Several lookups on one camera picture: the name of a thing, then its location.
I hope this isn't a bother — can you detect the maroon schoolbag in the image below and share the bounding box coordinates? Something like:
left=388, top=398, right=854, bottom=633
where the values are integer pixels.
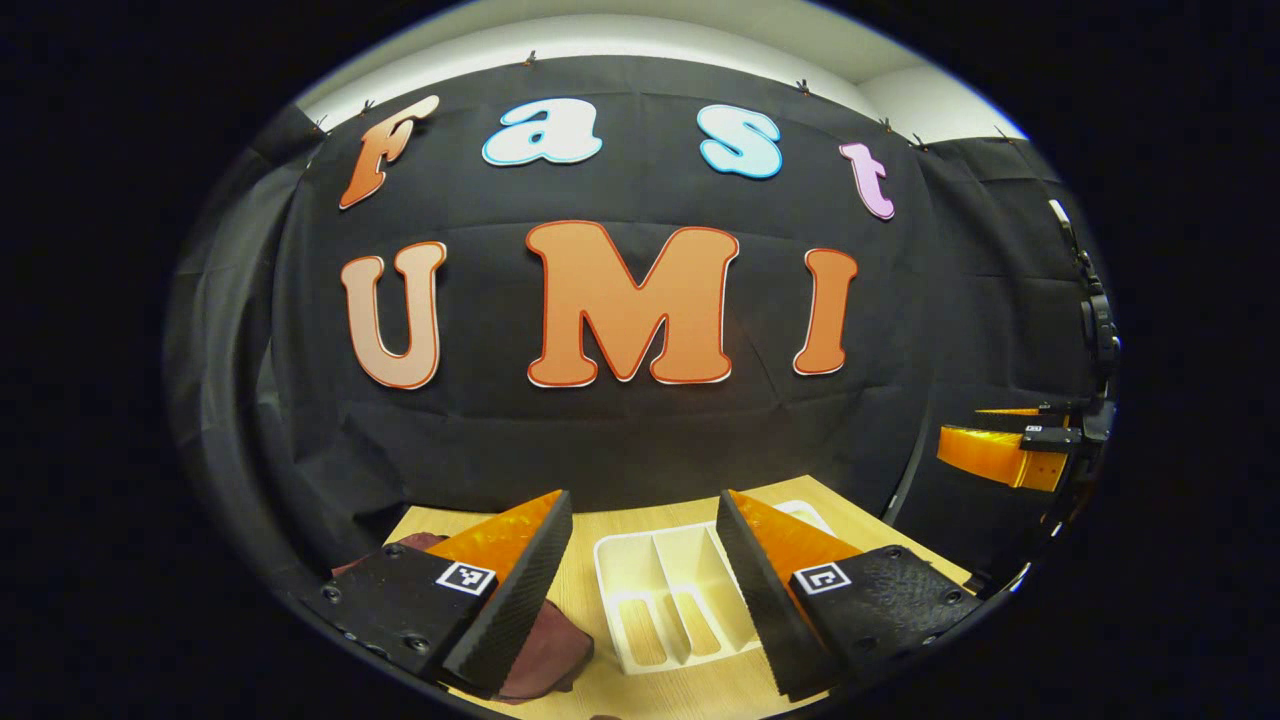
left=330, top=533, right=596, bottom=704

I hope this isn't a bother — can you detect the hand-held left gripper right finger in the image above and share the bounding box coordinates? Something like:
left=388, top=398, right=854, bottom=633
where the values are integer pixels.
left=716, top=489, right=986, bottom=703

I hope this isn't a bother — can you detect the white bookshelf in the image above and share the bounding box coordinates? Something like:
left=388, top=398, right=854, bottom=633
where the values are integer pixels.
left=593, top=500, right=836, bottom=676

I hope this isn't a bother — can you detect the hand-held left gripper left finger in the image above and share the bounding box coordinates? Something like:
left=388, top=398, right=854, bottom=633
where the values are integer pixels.
left=300, top=489, right=574, bottom=699

